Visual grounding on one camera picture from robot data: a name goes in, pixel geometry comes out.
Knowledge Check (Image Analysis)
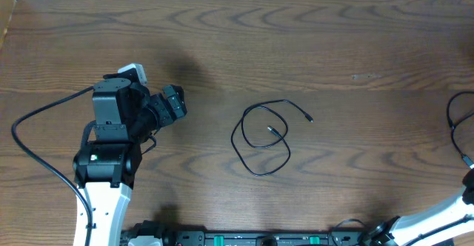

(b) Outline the black left camera cable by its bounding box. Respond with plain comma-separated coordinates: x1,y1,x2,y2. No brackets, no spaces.
10,85,98,246

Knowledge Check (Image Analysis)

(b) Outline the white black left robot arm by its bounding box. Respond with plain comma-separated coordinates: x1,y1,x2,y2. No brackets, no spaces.
73,63,187,245

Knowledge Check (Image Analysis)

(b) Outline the wooden side panel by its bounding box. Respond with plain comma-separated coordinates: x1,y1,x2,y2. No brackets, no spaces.
0,0,17,47

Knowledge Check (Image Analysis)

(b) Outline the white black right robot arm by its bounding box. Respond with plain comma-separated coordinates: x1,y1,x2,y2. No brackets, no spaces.
361,170,473,246

